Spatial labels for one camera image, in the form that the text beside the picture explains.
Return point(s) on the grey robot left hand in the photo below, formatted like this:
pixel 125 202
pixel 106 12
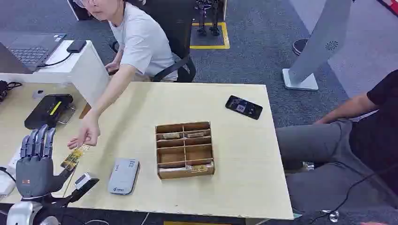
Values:
pixel 34 177

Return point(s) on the yellow printed card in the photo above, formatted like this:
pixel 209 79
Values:
pixel 72 159

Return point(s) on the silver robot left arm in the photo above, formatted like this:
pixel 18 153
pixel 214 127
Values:
pixel 21 214

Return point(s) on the white power strip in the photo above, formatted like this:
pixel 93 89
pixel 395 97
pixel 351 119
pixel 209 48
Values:
pixel 7 183

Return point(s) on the black device with yellow stripe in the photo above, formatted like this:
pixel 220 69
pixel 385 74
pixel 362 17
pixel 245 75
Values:
pixel 46 110

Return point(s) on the brown wooden block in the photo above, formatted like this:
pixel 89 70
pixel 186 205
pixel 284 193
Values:
pixel 84 111

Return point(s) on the small grey puck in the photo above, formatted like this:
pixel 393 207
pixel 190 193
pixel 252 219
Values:
pixel 38 94

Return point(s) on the grey card reader device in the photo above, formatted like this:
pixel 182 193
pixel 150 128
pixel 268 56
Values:
pixel 123 176

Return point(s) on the white desk riser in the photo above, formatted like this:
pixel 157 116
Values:
pixel 84 71

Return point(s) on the grey laptop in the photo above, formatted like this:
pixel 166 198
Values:
pixel 28 49

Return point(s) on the black power adapter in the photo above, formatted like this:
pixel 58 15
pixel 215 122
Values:
pixel 76 46

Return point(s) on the card in box slot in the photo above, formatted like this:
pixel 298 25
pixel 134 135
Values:
pixel 195 135
pixel 171 136

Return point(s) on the wooden card box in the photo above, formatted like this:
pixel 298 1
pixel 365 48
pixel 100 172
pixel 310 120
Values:
pixel 185 150

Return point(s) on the cards in box end slot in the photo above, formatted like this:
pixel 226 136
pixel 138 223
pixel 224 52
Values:
pixel 199 168

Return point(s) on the black cabinet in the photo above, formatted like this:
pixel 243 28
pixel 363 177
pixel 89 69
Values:
pixel 79 11

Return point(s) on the person in white shirt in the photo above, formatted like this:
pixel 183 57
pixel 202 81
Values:
pixel 140 40

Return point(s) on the black office chair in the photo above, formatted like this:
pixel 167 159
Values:
pixel 177 31

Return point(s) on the black smartphone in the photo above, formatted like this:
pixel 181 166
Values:
pixel 244 107

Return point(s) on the black robot legs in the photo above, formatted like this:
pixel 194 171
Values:
pixel 207 18

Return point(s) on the yellow floor tape square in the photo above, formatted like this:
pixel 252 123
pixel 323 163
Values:
pixel 226 35

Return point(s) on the round black floor base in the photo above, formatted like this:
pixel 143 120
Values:
pixel 298 46

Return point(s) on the shiny metal floor fitting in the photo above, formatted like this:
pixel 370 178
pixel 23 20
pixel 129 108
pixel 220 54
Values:
pixel 332 216

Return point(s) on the person in black shirt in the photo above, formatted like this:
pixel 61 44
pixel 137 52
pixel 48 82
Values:
pixel 335 155

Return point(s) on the white kiosk stand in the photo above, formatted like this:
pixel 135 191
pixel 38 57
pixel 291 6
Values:
pixel 320 40

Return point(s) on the red object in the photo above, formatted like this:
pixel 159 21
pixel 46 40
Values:
pixel 390 4

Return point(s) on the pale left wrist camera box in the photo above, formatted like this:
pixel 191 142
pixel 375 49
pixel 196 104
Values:
pixel 83 180

